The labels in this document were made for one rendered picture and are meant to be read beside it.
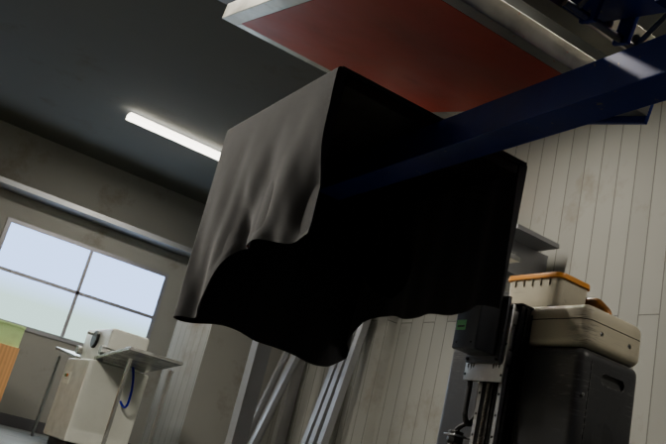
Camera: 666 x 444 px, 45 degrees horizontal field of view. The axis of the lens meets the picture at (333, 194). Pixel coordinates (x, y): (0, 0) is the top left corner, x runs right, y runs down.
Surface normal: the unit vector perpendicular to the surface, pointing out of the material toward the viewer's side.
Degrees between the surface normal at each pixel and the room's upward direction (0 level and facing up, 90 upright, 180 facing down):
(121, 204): 90
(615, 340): 90
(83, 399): 90
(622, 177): 90
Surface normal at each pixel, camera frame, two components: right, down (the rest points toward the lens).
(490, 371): -0.80, -0.37
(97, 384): 0.54, -0.16
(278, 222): -0.83, -0.17
